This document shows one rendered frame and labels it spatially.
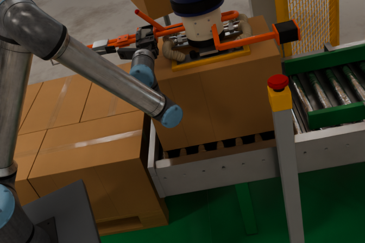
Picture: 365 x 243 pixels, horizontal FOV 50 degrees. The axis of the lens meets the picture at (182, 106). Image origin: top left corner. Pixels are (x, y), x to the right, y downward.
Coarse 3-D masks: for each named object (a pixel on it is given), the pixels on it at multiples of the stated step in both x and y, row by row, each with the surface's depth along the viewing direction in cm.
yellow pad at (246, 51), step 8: (232, 48) 168; (240, 48) 166; (248, 48) 165; (192, 56) 169; (200, 56) 169; (208, 56) 167; (216, 56) 166; (224, 56) 165; (232, 56) 165; (240, 56) 165; (176, 64) 170; (184, 64) 168; (192, 64) 167; (200, 64) 167
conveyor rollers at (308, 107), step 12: (312, 72) 212; (324, 72) 211; (348, 72) 205; (300, 84) 207; (312, 84) 205; (336, 84) 199; (360, 84) 195; (300, 96) 199; (324, 96) 194; (336, 96) 195; (360, 96) 189; (312, 108) 190; (360, 120) 175; (300, 132) 178; (204, 144) 188; (216, 144) 186; (240, 144) 181; (168, 156) 188
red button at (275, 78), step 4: (272, 76) 132; (276, 76) 132; (280, 76) 131; (284, 76) 130; (268, 80) 132; (272, 80) 130; (276, 80) 130; (280, 80) 129; (284, 80) 129; (288, 80) 130; (268, 84) 130; (272, 84) 129; (276, 84) 128; (280, 84) 128; (284, 84) 128; (276, 88) 129; (280, 88) 128; (284, 88) 132
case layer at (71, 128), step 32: (128, 64) 272; (32, 96) 269; (64, 96) 258; (96, 96) 248; (32, 128) 236; (64, 128) 228; (96, 128) 220; (128, 128) 213; (32, 160) 211; (64, 160) 204; (96, 160) 198; (128, 160) 193; (32, 192) 205; (96, 192) 206; (128, 192) 207
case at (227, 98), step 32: (256, 32) 179; (160, 64) 177; (224, 64) 163; (256, 64) 162; (192, 96) 171; (224, 96) 171; (256, 96) 171; (160, 128) 181; (192, 128) 182; (224, 128) 182; (256, 128) 182
